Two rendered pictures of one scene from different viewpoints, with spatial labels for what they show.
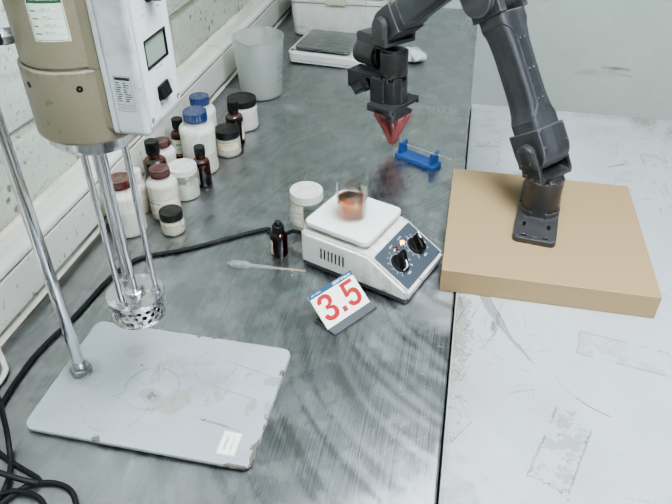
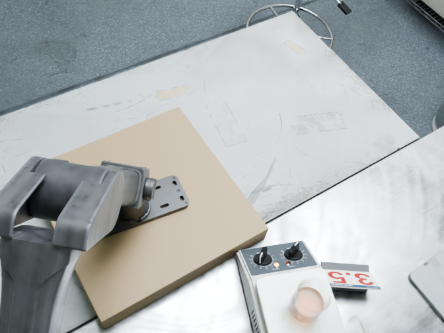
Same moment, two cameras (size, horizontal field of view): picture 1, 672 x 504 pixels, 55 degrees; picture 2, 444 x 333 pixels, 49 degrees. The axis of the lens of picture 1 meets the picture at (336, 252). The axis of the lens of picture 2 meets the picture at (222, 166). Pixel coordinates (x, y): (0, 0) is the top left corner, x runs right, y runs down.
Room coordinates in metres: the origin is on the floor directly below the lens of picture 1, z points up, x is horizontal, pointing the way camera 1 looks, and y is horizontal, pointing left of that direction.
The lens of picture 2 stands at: (1.18, 0.01, 1.72)
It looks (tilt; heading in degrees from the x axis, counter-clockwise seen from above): 56 degrees down; 218
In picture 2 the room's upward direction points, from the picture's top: 10 degrees clockwise
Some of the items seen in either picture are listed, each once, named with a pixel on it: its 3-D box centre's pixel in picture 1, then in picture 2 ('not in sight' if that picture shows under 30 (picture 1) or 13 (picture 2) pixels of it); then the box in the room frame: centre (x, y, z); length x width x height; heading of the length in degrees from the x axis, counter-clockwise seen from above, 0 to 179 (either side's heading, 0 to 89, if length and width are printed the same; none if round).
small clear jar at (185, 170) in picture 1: (183, 180); not in sight; (1.07, 0.29, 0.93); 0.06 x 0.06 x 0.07
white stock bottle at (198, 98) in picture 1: (202, 120); not in sight; (1.28, 0.29, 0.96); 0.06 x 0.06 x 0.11
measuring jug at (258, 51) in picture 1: (261, 62); not in sight; (1.58, 0.19, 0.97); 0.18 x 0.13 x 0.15; 170
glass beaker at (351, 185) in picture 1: (351, 197); (310, 300); (0.87, -0.02, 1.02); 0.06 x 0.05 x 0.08; 153
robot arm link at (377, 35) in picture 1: (379, 40); not in sight; (1.29, -0.09, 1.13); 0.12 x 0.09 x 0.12; 38
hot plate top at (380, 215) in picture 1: (353, 216); (299, 308); (0.87, -0.03, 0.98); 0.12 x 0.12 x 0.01; 58
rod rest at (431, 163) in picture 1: (418, 154); not in sight; (1.21, -0.17, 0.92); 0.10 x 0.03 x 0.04; 49
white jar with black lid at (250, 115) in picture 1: (242, 112); not in sight; (1.37, 0.22, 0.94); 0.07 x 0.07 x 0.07
